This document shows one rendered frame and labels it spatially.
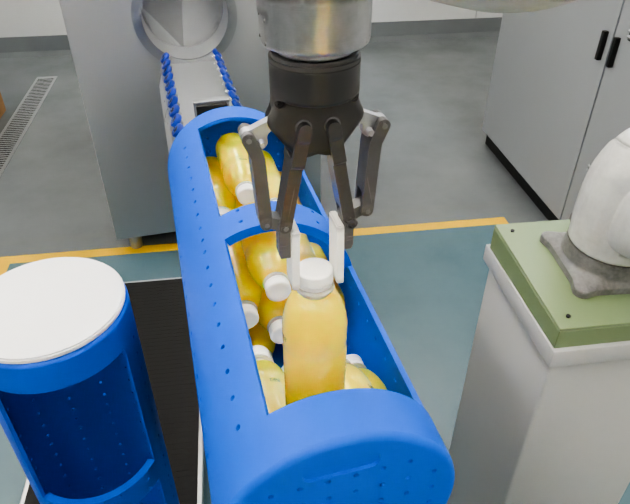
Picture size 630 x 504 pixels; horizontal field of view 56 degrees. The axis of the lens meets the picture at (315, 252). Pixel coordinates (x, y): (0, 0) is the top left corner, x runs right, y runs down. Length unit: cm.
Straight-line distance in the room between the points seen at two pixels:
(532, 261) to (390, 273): 166
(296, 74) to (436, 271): 243
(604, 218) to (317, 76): 73
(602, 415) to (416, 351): 123
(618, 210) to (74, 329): 92
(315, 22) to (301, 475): 44
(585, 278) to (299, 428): 68
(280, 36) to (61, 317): 78
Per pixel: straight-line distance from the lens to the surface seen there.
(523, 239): 126
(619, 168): 108
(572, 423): 132
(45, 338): 110
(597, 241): 114
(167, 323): 239
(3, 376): 112
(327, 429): 64
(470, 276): 287
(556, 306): 113
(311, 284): 60
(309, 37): 46
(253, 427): 68
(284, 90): 49
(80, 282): 120
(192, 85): 232
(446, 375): 239
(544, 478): 146
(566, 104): 314
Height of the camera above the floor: 175
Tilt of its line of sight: 37 degrees down
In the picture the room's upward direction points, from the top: straight up
